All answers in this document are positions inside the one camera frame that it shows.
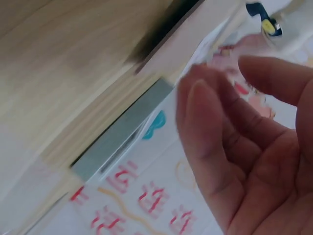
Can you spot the person's right hand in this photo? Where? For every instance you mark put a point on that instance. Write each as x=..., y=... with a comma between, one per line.
x=274, y=171

